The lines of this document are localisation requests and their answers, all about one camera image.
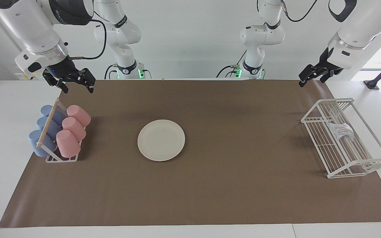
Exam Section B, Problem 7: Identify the cream round plate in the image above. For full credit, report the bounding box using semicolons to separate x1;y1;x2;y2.
138;119;186;162

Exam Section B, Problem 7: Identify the blue plastic cup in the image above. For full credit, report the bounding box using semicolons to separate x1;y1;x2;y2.
37;116;62;139
40;105;66;124
28;130;58;157

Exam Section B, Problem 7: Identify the pink plastic cup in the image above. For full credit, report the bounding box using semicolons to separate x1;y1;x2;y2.
56;130;81;158
66;105;91;128
62;117;87;141

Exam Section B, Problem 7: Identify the white wooden cup rack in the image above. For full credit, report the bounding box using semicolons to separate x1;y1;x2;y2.
36;98;87;163

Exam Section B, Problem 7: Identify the brown table mat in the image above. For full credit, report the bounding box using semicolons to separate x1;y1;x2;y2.
0;79;381;228

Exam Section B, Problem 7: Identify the black right base cable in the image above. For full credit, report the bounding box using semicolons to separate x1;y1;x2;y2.
104;64;118;80

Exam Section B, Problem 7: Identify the black base cable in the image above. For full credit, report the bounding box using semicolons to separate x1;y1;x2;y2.
104;64;118;80
216;65;235;78

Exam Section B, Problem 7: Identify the white wire dish rack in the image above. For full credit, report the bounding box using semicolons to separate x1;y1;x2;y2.
301;98;381;179

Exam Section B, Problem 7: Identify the white wall socket box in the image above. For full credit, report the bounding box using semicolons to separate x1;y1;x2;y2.
15;72;45;81

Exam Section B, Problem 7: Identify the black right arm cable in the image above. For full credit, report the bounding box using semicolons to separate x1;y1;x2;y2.
67;18;107;60

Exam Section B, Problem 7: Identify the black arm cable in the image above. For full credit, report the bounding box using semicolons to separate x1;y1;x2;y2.
281;0;319;23
67;18;107;60

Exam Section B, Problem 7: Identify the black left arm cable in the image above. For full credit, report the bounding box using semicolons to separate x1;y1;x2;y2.
281;0;319;23

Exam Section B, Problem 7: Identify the black left base cable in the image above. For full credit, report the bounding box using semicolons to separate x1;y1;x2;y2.
216;65;235;78

